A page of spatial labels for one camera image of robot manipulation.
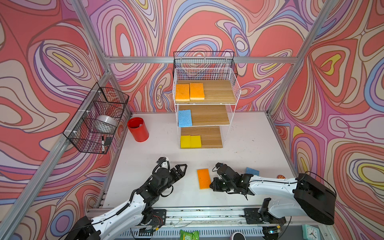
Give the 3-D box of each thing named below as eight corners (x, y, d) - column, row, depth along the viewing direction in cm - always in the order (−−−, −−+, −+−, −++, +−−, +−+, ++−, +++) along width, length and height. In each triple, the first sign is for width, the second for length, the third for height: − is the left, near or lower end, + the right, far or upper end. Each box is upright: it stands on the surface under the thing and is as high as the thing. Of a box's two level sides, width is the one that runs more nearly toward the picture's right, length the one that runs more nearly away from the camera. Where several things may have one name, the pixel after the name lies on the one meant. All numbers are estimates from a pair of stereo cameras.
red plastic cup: (132, 142, 105) (124, 129, 94) (135, 130, 112) (129, 117, 100) (147, 142, 105) (141, 129, 94) (150, 130, 112) (145, 117, 100)
